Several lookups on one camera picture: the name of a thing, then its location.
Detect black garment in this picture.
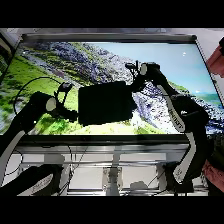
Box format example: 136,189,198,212
77,80,135,127

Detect pink garment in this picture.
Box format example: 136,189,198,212
205,44,224,79

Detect silver frame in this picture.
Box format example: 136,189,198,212
0,134,224,197

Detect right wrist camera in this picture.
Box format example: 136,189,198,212
124,60,141,82

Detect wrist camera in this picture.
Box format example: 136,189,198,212
54,81,74,102
124,60,141,82

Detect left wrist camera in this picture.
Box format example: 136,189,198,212
54,81,74,102

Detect black cable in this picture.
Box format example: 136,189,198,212
12,76,63,116

